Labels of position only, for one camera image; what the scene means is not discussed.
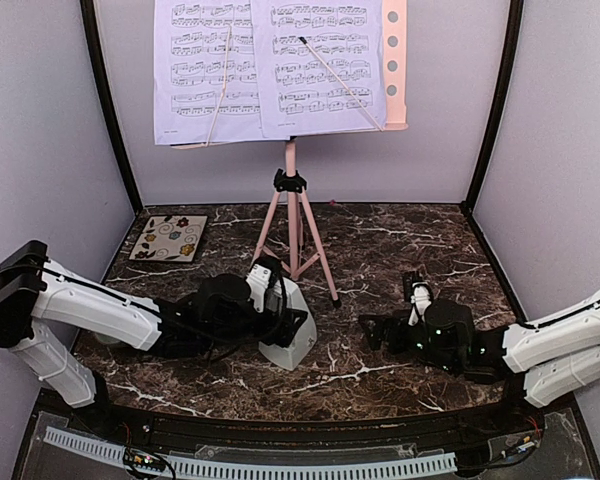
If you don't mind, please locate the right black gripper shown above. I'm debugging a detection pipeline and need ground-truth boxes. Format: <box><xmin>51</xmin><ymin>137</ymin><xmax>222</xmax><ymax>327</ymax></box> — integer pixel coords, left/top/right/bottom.
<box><xmin>359</xmin><ymin>308</ymin><xmax>460</xmax><ymax>374</ymax></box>

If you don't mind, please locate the white metronome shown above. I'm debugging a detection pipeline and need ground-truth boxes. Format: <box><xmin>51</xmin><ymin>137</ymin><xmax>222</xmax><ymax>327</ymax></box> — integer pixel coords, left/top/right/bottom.
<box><xmin>259</xmin><ymin>278</ymin><xmax>317</xmax><ymax>371</ymax></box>

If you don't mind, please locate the pink music stand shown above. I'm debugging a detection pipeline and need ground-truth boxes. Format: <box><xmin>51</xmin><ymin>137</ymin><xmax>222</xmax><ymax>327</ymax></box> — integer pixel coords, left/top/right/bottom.
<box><xmin>169</xmin><ymin>1</ymin><xmax>407</xmax><ymax>278</ymax></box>

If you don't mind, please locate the purple sheet music page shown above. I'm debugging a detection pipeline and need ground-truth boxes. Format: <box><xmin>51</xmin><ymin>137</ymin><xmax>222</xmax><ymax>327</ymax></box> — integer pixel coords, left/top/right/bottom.
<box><xmin>251</xmin><ymin>1</ymin><xmax>387</xmax><ymax>139</ymax></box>
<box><xmin>153</xmin><ymin>1</ymin><xmax>264</xmax><ymax>145</ymax></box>

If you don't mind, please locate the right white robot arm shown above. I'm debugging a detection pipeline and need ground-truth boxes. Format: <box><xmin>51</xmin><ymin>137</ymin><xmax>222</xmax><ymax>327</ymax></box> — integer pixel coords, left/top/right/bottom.
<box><xmin>358</xmin><ymin>272</ymin><xmax>600</xmax><ymax>434</ymax></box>

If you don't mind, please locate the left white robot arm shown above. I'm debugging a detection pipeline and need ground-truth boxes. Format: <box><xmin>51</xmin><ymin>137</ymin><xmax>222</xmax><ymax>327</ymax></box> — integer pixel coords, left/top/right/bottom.
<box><xmin>0</xmin><ymin>240</ymin><xmax>317</xmax><ymax>436</ymax></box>

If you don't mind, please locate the sticker sheet card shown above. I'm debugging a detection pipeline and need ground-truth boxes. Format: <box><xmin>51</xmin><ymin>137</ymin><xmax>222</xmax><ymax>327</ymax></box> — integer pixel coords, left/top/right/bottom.
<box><xmin>129</xmin><ymin>215</ymin><xmax>207</xmax><ymax>263</ymax></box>

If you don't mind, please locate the green ceramic bowl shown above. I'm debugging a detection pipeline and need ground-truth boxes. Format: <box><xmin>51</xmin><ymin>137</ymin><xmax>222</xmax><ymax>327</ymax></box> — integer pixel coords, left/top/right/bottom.
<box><xmin>95</xmin><ymin>335</ymin><xmax>124</xmax><ymax>348</ymax></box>

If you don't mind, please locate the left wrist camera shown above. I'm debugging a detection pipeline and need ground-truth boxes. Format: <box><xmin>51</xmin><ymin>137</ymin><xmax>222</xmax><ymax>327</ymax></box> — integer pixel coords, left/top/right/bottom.
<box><xmin>197</xmin><ymin>273</ymin><xmax>251</xmax><ymax>317</ymax></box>

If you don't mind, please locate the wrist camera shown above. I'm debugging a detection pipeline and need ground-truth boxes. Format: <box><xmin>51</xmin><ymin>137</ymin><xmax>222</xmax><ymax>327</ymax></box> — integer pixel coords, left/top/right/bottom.
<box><xmin>197</xmin><ymin>273</ymin><xmax>251</xmax><ymax>317</ymax></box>
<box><xmin>424</xmin><ymin>298</ymin><xmax>475</xmax><ymax>350</ymax></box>

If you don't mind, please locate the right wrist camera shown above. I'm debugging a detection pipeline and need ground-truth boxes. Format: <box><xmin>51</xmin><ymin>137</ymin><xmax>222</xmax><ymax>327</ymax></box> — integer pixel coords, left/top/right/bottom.
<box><xmin>424</xmin><ymin>298</ymin><xmax>475</xmax><ymax>350</ymax></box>

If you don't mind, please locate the black front rail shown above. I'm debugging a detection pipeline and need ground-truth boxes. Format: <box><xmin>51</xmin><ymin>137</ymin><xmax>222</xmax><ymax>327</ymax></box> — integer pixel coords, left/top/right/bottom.
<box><xmin>29</xmin><ymin>387</ymin><xmax>576</xmax><ymax>451</ymax></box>

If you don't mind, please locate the white slotted cable duct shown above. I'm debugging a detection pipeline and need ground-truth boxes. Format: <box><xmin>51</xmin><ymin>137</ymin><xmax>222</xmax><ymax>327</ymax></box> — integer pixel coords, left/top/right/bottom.
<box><xmin>43</xmin><ymin>427</ymin><xmax>457</xmax><ymax>480</ymax></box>

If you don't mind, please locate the left black frame post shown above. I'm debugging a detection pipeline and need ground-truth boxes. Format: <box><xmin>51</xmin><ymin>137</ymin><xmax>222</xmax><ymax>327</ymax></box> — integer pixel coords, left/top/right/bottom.
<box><xmin>79</xmin><ymin>0</ymin><xmax>144</xmax><ymax>214</ymax></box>

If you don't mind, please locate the black frame post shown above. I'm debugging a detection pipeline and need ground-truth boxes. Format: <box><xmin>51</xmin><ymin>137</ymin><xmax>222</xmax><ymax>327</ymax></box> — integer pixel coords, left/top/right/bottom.
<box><xmin>79</xmin><ymin>0</ymin><xmax>144</xmax><ymax>214</ymax></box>
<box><xmin>463</xmin><ymin>0</ymin><xmax>524</xmax><ymax>217</ymax></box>

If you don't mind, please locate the right black frame post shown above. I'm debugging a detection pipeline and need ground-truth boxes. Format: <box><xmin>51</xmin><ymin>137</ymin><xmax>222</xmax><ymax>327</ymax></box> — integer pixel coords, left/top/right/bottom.
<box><xmin>463</xmin><ymin>0</ymin><xmax>524</xmax><ymax>217</ymax></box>

